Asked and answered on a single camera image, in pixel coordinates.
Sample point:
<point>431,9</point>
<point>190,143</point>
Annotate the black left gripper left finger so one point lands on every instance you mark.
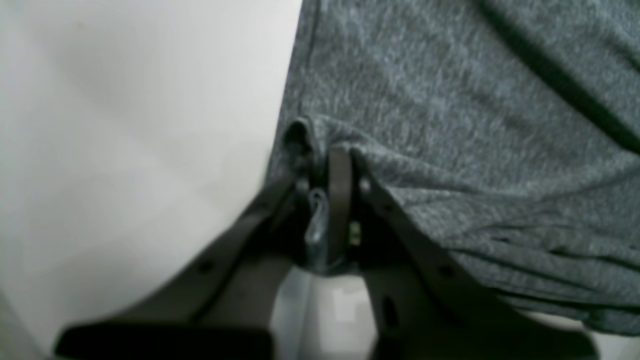
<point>220,305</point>

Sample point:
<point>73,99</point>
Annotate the grey t-shirt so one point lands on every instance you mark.
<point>508,130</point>

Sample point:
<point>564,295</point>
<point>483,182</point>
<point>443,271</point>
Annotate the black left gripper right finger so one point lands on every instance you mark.
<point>425,305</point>

